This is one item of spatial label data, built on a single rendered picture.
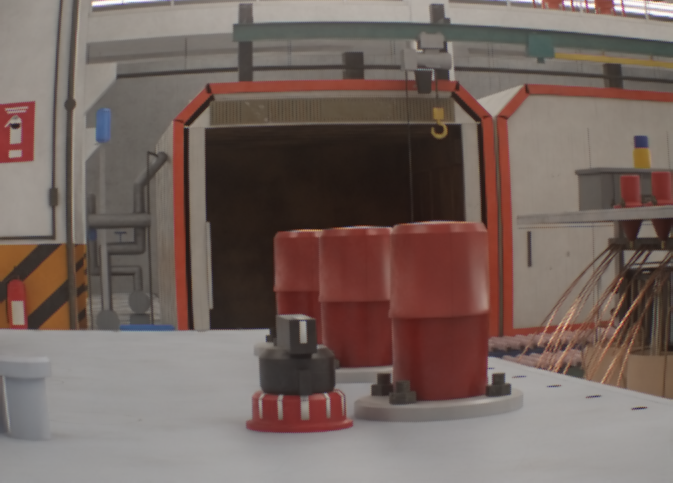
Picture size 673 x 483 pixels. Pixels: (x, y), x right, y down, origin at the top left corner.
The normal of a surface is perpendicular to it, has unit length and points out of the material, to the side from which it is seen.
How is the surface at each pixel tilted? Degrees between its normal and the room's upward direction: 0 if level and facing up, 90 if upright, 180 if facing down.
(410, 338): 91
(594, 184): 88
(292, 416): 88
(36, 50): 90
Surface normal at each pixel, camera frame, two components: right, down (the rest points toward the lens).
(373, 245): 0.39, -0.04
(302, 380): 0.15, 0.00
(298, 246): -0.19, -0.02
